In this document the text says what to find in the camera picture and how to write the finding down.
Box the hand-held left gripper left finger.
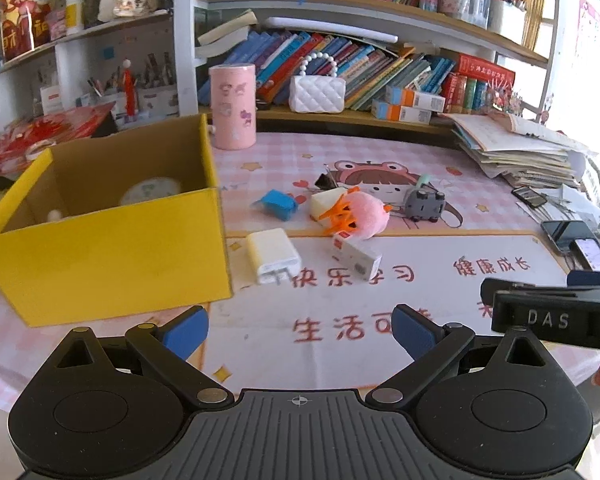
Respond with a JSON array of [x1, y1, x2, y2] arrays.
[[45, 305, 236, 408]]

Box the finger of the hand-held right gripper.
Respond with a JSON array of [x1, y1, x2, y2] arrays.
[[480, 270, 600, 301]]

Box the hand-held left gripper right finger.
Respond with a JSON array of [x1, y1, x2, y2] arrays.
[[364, 304, 556, 408]]

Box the small white box red label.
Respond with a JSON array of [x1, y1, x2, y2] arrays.
[[331, 231, 383, 281]]

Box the yellow cardboard box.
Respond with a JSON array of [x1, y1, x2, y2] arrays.
[[0, 114, 233, 328]]

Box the white power adapter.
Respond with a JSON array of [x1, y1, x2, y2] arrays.
[[245, 228, 302, 286]]

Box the dark smartphone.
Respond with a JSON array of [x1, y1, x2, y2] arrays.
[[540, 219, 600, 255]]

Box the smartphone with lit screen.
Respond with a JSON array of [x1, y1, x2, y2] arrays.
[[570, 238, 600, 273]]

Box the small black device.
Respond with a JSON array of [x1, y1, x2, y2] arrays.
[[511, 186, 548, 209]]

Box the grey toy car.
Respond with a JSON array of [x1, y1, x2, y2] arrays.
[[404, 174, 464, 227]]

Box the pink plush ball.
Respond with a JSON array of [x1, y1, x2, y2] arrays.
[[340, 187, 393, 237]]

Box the stack of papers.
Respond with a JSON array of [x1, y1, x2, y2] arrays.
[[442, 111, 598, 190]]

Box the orange hair claw clip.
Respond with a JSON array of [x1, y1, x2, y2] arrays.
[[318, 186, 366, 235]]

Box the clear packing tape roll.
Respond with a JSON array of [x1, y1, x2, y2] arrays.
[[119, 176, 182, 207]]

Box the small blue box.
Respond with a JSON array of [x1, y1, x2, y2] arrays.
[[252, 189, 299, 222]]

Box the yellow white sponge block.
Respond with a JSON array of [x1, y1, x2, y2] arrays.
[[310, 189, 348, 221]]

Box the black binder clip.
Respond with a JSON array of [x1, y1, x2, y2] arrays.
[[314, 164, 338, 192]]

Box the pink artificial flowers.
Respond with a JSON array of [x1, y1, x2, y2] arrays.
[[487, 85, 523, 113]]

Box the white orange carton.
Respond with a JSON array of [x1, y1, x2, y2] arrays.
[[371, 100, 433, 126], [385, 85, 447, 113]]

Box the red boxed book set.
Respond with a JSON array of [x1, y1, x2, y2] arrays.
[[440, 52, 516, 113]]

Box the pink cylinder container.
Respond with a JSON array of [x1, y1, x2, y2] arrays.
[[209, 63, 257, 151]]

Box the white pen holder box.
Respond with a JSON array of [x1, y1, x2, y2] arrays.
[[77, 52, 178, 121]]

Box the white tape roll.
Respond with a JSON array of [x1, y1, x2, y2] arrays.
[[25, 139, 58, 160]]

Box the red dress doll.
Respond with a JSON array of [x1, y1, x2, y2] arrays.
[[120, 57, 138, 121]]

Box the white pencil cup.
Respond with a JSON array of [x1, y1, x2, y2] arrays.
[[487, 0, 526, 45]]

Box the white carton red stripe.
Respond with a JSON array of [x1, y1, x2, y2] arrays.
[[40, 84, 63, 116]]

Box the stack of tan notebooks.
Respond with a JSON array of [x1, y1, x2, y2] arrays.
[[520, 0, 548, 52]]

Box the row of colourful books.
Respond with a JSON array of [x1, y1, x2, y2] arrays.
[[196, 29, 456, 111]]

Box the white bookshelf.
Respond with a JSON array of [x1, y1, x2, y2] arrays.
[[0, 0, 563, 136]]

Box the thick white paperback book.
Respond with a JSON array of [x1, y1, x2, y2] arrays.
[[196, 9, 258, 60]]

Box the white bottle yellow label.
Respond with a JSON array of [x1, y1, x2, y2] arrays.
[[64, 0, 86, 36]]

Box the red festive paper bag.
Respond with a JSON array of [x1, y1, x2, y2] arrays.
[[0, 0, 53, 61]]

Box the white quilted pearl-handle handbag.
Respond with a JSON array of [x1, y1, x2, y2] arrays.
[[288, 51, 346, 114]]

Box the pink wall poster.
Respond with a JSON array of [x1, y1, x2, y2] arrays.
[[572, 0, 600, 86]]

